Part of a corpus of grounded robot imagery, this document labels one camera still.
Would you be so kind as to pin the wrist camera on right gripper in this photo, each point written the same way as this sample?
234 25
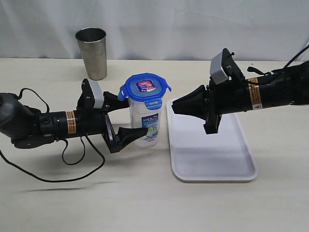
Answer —
217 72

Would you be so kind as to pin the clear tall plastic container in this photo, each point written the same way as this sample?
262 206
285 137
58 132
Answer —
147 115

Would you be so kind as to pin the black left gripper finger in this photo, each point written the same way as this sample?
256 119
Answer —
112 103
127 136

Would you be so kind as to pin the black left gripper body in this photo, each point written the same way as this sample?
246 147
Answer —
95 121

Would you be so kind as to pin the blue plastic lid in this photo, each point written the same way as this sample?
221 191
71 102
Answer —
148 88

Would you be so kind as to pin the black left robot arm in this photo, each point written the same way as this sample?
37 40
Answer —
28 127

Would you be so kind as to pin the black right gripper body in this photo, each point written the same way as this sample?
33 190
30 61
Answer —
231 96

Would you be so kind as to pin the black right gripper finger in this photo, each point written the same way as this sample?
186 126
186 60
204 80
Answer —
194 109
196 97

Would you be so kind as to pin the stainless steel tumbler cup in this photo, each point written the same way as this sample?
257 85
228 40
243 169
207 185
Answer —
92 45

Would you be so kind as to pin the white rectangular plastic tray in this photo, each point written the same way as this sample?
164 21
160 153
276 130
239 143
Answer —
197 157

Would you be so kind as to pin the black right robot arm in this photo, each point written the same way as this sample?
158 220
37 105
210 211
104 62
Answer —
286 86

